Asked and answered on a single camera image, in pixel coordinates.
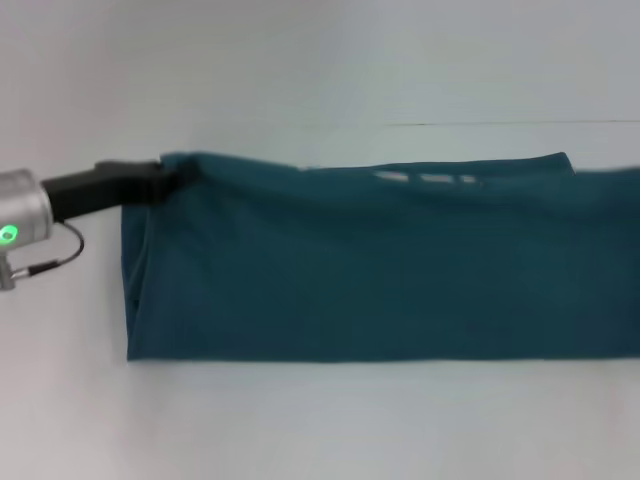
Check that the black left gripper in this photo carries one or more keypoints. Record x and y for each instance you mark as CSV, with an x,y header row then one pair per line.
x,y
100,187

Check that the dark teal shirt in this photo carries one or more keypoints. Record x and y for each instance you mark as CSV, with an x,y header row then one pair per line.
x,y
375,265

